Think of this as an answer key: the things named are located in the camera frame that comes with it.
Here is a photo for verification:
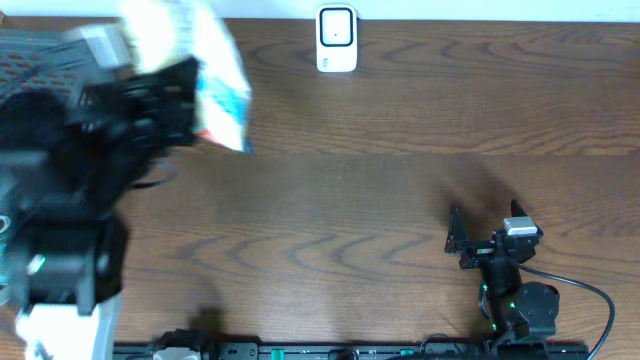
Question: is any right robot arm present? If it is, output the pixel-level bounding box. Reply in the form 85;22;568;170
445;200;559;353

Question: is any white barcode scanner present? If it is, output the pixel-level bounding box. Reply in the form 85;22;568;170
315;4;358;73

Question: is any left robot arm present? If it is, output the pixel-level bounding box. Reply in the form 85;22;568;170
1;57;199;359

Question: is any grey plastic basket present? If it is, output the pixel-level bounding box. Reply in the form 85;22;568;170
1;29;116;107

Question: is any large yellow snack bag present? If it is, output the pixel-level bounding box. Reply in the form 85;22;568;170
118;0;252;152

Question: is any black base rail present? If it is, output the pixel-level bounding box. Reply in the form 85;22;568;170
113;341;591;360

